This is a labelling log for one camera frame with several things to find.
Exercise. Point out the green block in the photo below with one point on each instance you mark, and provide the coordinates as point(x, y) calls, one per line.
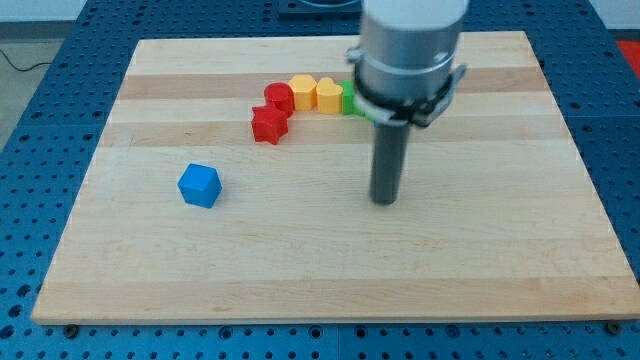
point(349, 106)

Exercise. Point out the red cylinder block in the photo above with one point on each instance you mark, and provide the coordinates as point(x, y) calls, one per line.
point(281, 96)

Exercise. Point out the blue cube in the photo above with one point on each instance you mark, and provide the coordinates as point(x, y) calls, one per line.
point(200, 185)

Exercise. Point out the wooden board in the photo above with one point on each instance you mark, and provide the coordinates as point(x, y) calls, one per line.
point(497, 218)

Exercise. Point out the yellow heart block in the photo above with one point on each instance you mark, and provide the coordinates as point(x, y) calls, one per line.
point(329, 96)

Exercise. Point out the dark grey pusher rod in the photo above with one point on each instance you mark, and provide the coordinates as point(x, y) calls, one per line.
point(389, 152)

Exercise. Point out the red star block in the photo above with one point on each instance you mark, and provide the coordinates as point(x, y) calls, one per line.
point(269, 124)

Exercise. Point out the yellow hexagon block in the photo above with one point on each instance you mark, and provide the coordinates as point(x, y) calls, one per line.
point(303, 87)

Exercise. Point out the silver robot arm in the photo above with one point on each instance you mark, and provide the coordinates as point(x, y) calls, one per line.
point(403, 61)

